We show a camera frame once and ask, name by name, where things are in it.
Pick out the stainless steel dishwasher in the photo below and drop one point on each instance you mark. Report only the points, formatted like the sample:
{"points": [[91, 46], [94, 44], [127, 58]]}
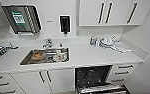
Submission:
{"points": [[94, 80]]}

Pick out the chrome counter soap pump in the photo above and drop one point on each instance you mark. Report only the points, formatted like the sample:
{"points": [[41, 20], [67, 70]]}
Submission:
{"points": [[61, 44]]}

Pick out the white cup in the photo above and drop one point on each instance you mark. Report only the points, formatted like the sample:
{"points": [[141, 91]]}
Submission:
{"points": [[59, 56]]}

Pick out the dish soap bottle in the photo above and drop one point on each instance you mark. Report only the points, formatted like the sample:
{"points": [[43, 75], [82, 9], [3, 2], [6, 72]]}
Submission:
{"points": [[92, 40]]}

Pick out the small grey jar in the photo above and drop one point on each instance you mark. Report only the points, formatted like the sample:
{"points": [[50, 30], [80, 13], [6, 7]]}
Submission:
{"points": [[97, 42]]}

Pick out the chrome faucet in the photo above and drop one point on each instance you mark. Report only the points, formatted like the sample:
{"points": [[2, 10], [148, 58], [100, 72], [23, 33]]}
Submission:
{"points": [[47, 43]]}

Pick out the container with orange food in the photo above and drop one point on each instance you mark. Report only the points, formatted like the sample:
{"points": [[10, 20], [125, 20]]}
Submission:
{"points": [[37, 55]]}

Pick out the white cabinet panel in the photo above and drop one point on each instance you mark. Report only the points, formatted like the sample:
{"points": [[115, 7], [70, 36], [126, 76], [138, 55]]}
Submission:
{"points": [[57, 81]]}

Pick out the steel kitchen sink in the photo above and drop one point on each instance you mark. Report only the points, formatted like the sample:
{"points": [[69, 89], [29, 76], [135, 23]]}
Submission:
{"points": [[27, 60]]}

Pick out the narrow white drawer unit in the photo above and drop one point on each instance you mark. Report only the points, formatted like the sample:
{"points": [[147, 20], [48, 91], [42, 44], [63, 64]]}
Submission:
{"points": [[124, 71]]}

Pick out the paper towel dispenser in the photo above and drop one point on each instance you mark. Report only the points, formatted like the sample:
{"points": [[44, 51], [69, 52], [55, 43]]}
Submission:
{"points": [[22, 18]]}

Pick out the wide white drawer unit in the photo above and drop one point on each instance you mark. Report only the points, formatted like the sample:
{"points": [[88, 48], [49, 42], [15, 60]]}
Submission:
{"points": [[4, 85]]}

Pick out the black wall soap dispenser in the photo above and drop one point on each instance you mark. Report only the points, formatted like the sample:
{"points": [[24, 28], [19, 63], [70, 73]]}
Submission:
{"points": [[65, 24]]}

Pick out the white wall cabinet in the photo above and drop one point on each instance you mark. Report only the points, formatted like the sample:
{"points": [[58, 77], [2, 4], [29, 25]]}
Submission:
{"points": [[91, 12]]}

